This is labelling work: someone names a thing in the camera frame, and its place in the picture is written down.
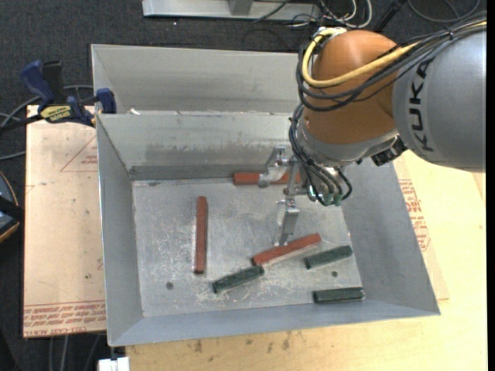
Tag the brown cardboard board, red print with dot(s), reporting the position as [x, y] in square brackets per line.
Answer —
[62, 226]

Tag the red-brown flat block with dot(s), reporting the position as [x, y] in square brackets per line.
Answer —
[286, 250]
[201, 234]
[245, 178]

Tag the dark green flat block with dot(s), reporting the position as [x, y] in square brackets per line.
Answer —
[338, 295]
[237, 278]
[328, 256]

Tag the grey metal bin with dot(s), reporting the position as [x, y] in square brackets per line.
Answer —
[232, 226]

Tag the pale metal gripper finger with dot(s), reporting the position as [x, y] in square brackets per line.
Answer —
[272, 168]
[288, 222]

